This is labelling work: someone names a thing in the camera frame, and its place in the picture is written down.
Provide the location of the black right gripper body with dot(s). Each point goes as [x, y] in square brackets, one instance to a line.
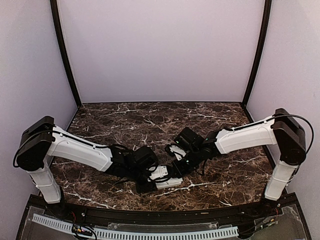
[194, 160]

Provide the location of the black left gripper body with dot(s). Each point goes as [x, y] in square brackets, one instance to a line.
[141, 189]

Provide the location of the white remote control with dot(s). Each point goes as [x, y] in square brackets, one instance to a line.
[172, 182]

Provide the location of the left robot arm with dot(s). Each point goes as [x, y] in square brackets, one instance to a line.
[44, 139]

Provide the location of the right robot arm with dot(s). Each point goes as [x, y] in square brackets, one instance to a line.
[281, 129]

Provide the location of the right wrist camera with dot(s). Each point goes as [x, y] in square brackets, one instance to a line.
[175, 151]

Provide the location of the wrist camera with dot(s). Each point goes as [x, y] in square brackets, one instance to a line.
[158, 174]
[175, 151]

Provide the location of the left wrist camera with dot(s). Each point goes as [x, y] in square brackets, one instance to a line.
[158, 174]

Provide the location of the black front rail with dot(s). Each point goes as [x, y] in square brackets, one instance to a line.
[246, 216]

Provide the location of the white slotted cable duct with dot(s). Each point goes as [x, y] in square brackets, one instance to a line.
[99, 233]

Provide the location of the black right corner post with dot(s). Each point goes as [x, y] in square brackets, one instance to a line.
[258, 53]

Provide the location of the black corner post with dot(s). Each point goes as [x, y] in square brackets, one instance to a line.
[258, 53]
[63, 52]

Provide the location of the black left corner post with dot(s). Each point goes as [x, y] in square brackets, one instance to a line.
[63, 52]

